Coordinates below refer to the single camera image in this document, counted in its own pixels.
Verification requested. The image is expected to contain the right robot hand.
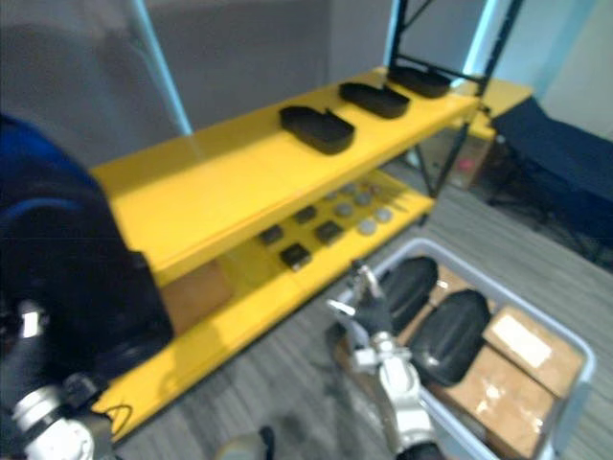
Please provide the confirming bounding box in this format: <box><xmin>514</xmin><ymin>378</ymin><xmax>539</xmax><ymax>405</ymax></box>
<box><xmin>326</xmin><ymin>259</ymin><xmax>398</xmax><ymax>339</ymax></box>

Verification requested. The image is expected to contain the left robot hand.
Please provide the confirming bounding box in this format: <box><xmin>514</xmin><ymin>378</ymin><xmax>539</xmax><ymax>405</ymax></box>
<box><xmin>0</xmin><ymin>113</ymin><xmax>174</xmax><ymax>384</ymax></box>

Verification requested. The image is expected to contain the yellow metal shelf unit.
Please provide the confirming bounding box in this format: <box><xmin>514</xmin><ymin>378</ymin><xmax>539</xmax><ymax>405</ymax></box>
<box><xmin>89</xmin><ymin>66</ymin><xmax>482</xmax><ymax>445</ymax></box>

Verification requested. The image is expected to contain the yellow shelf unit behind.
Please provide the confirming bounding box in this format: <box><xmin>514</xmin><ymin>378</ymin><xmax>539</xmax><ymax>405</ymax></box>
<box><xmin>466</xmin><ymin>78</ymin><xmax>534</xmax><ymax>141</ymax></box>

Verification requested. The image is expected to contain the black plastic housing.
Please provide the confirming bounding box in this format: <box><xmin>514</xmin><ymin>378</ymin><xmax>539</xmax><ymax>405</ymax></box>
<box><xmin>386</xmin><ymin>65</ymin><xmax>452</xmax><ymax>100</ymax></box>
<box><xmin>338</xmin><ymin>81</ymin><xmax>412</xmax><ymax>121</ymax></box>
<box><xmin>381</xmin><ymin>255</ymin><xmax>440</xmax><ymax>334</ymax></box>
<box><xmin>279</xmin><ymin>104</ymin><xmax>356</xmax><ymax>156</ymax></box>
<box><xmin>410</xmin><ymin>288</ymin><xmax>492</xmax><ymax>388</ymax></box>

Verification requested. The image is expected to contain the taped brown cardboard box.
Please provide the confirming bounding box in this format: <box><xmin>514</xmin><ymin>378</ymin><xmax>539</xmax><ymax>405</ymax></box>
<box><xmin>438</xmin><ymin>343</ymin><xmax>556</xmax><ymax>459</ymax></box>

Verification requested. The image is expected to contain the cardboard box with white label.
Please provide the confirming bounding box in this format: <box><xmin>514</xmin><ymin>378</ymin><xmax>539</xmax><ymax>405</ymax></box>
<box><xmin>482</xmin><ymin>305</ymin><xmax>586</xmax><ymax>400</ymax></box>

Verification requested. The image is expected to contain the box with red mark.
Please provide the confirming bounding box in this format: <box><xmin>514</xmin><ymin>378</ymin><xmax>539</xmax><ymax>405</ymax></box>
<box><xmin>434</xmin><ymin>127</ymin><xmax>500</xmax><ymax>193</ymax></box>

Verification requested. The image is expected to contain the grey plastic bin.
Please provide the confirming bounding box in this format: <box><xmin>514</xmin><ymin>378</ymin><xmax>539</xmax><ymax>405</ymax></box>
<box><xmin>334</xmin><ymin>238</ymin><xmax>599</xmax><ymax>460</ymax></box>

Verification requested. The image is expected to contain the light blue pole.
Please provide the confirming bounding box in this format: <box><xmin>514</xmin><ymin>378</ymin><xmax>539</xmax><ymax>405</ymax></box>
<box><xmin>129</xmin><ymin>0</ymin><xmax>194</xmax><ymax>137</ymax></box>
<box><xmin>465</xmin><ymin>0</ymin><xmax>505</xmax><ymax>76</ymax></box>

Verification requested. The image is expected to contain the black folding cot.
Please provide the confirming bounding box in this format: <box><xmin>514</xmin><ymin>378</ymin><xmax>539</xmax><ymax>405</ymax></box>
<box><xmin>487</xmin><ymin>94</ymin><xmax>613</xmax><ymax>265</ymax></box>

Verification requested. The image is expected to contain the black shelf frame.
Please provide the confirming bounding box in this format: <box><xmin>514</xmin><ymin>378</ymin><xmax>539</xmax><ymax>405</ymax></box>
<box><xmin>385</xmin><ymin>0</ymin><xmax>525</xmax><ymax>200</ymax></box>

